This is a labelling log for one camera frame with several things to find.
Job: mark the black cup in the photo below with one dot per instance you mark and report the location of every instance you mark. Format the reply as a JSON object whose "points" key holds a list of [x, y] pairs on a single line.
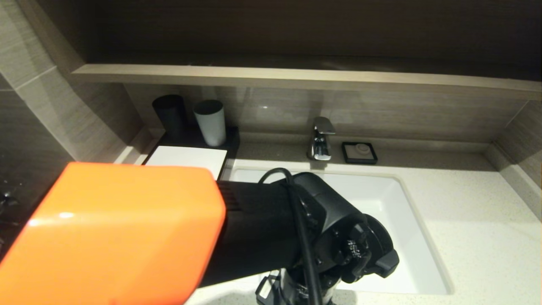
{"points": [[168, 113]]}

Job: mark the white cup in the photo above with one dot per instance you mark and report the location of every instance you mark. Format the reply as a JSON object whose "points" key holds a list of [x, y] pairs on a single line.
{"points": [[211, 126]]}

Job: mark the black storage box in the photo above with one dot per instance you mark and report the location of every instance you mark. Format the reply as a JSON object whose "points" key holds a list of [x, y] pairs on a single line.
{"points": [[232, 140]]}

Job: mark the black and orange left arm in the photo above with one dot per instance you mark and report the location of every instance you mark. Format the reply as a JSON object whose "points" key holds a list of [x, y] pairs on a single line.
{"points": [[127, 233]]}

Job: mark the black square soap dish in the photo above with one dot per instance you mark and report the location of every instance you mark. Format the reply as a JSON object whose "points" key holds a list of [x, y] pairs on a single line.
{"points": [[350, 156]]}

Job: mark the wooden wall shelf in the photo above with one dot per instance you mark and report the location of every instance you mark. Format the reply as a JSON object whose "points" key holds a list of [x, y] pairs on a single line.
{"points": [[296, 77]]}

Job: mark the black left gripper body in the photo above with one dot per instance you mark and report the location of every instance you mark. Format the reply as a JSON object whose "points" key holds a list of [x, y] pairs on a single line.
{"points": [[292, 290]]}

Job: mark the chrome faucet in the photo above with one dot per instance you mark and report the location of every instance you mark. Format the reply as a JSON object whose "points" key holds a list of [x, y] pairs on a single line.
{"points": [[320, 144]]}

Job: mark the round white soap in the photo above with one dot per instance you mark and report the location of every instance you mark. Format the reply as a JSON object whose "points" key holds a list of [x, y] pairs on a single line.
{"points": [[361, 148]]}

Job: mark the white sink basin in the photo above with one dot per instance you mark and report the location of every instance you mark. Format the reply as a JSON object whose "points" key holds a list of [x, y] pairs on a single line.
{"points": [[406, 237]]}

